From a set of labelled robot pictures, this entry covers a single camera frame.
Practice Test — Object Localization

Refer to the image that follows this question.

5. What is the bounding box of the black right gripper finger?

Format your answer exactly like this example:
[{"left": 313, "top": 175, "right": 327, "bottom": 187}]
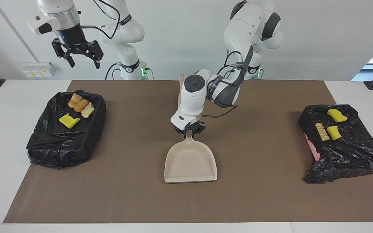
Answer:
[
  {"left": 51, "top": 39, "right": 76, "bottom": 68},
  {"left": 85, "top": 41, "right": 104, "bottom": 69}
]

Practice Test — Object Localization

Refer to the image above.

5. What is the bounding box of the beige plastic dustpan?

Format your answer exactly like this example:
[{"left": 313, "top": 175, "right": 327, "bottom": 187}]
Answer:
[{"left": 164, "top": 129, "right": 218, "bottom": 184}]

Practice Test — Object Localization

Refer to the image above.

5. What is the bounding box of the beige brush with black bristles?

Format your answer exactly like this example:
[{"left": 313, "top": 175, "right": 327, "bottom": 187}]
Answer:
[{"left": 178, "top": 73, "right": 185, "bottom": 109}]

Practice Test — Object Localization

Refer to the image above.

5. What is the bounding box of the orange striped bread piece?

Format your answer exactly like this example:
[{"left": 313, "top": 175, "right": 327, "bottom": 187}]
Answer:
[{"left": 68, "top": 93, "right": 83, "bottom": 108}]

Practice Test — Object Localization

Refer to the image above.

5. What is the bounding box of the brown bread bun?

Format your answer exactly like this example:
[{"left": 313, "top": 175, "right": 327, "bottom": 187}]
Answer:
[{"left": 74, "top": 99, "right": 90, "bottom": 113}]

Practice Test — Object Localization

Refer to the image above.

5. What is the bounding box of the notched yellow sponge piece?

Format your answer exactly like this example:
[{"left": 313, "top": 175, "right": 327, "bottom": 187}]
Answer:
[{"left": 59, "top": 113, "right": 81, "bottom": 129}]

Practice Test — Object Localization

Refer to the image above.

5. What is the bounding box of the pale ridged bread chunk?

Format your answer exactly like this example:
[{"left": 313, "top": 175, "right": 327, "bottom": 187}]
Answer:
[{"left": 315, "top": 123, "right": 330, "bottom": 141}]

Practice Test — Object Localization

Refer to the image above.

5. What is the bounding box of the yellow sponge with green layer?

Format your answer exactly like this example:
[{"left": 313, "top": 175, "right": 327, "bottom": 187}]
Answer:
[{"left": 326, "top": 126, "right": 342, "bottom": 140}]

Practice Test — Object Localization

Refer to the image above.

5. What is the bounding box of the black plastic bin bag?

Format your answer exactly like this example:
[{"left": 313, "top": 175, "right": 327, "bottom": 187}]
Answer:
[{"left": 26, "top": 90, "right": 107, "bottom": 170}]

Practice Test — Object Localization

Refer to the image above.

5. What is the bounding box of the pink bin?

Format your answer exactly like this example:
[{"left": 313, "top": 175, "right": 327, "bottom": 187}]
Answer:
[{"left": 304, "top": 133, "right": 321, "bottom": 161}]

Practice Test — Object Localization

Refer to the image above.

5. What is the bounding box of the black bin bag over pink bin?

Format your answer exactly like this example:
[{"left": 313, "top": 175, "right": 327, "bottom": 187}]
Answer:
[{"left": 298, "top": 104, "right": 373, "bottom": 184}]

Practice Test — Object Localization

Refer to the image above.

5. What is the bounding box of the brown table mat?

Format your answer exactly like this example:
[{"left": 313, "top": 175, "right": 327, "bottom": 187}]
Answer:
[{"left": 3, "top": 80, "right": 373, "bottom": 224}]

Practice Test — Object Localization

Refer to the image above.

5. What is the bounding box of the black right base cable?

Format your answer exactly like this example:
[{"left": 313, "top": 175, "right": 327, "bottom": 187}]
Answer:
[{"left": 105, "top": 63, "right": 122, "bottom": 80}]

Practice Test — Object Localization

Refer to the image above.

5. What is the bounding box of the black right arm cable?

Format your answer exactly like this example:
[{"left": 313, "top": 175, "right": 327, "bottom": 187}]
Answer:
[{"left": 81, "top": 0, "right": 121, "bottom": 40}]

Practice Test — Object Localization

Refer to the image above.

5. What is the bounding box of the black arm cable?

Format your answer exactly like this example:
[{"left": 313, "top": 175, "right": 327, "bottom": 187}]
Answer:
[
  {"left": 202, "top": 51, "right": 247, "bottom": 118},
  {"left": 81, "top": 0, "right": 121, "bottom": 40}
]

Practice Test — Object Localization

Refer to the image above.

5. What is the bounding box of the white wall power socket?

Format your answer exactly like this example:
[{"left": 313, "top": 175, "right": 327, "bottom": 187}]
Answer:
[{"left": 22, "top": 61, "right": 57, "bottom": 78}]

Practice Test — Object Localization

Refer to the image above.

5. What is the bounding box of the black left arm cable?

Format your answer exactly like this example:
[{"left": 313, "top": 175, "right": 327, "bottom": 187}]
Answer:
[{"left": 202, "top": 51, "right": 247, "bottom": 118}]

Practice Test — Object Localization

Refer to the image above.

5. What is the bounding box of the grey wall conduit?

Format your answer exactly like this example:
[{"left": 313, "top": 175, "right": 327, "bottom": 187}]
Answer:
[{"left": 0, "top": 0, "right": 40, "bottom": 63}]

